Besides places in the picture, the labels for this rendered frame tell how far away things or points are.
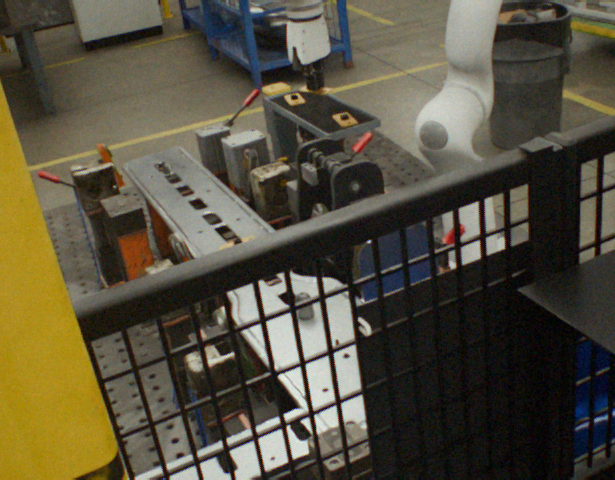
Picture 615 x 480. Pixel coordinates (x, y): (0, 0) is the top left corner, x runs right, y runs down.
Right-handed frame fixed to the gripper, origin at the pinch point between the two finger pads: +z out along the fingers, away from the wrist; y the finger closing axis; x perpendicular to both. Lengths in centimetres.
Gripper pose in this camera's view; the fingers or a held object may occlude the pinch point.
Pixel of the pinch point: (314, 80)
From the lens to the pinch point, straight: 200.5
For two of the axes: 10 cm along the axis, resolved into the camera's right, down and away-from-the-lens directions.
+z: 1.4, 8.7, 4.7
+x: 7.1, 2.3, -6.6
